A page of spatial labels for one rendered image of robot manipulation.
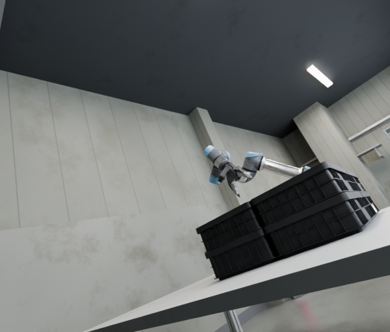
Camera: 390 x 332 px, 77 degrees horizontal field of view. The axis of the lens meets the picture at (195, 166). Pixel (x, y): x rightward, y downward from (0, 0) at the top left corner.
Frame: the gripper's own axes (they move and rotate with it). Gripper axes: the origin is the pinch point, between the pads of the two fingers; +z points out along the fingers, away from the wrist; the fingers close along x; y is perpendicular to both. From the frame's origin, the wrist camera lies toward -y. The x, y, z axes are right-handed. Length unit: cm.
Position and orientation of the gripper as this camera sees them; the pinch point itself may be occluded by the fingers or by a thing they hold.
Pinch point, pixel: (245, 188)
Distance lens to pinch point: 138.8
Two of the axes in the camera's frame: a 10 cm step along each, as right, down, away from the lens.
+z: 6.0, 6.3, -4.9
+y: 7.2, -1.7, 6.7
